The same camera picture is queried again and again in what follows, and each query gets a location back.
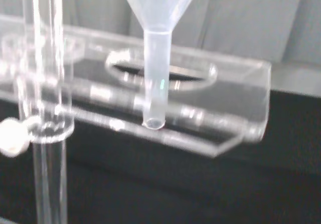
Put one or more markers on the grey backdrop curtain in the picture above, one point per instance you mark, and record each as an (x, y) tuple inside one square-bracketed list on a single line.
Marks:
[(250, 20)]

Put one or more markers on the clear acrylic funnel stand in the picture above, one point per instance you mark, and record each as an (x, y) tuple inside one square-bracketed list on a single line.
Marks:
[(225, 103)]

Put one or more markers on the black cloth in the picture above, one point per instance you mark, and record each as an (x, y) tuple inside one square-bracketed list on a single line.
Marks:
[(200, 183)]

